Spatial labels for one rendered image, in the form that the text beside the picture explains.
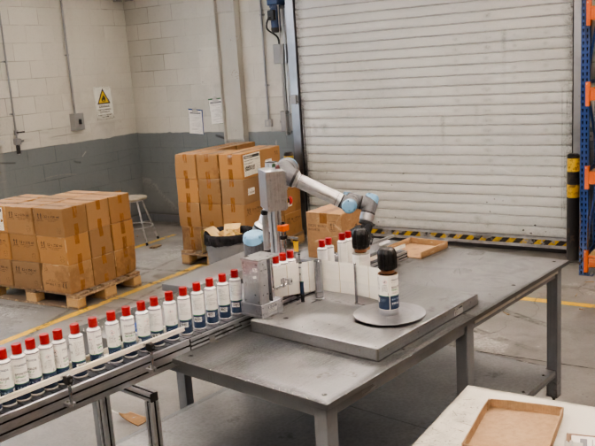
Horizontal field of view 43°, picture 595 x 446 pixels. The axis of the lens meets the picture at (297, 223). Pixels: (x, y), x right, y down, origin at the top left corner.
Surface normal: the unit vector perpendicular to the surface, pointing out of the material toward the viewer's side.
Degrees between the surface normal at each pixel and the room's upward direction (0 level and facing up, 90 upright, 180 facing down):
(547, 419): 0
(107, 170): 90
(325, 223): 90
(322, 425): 90
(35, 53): 90
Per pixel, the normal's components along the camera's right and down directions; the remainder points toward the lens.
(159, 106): -0.54, 0.21
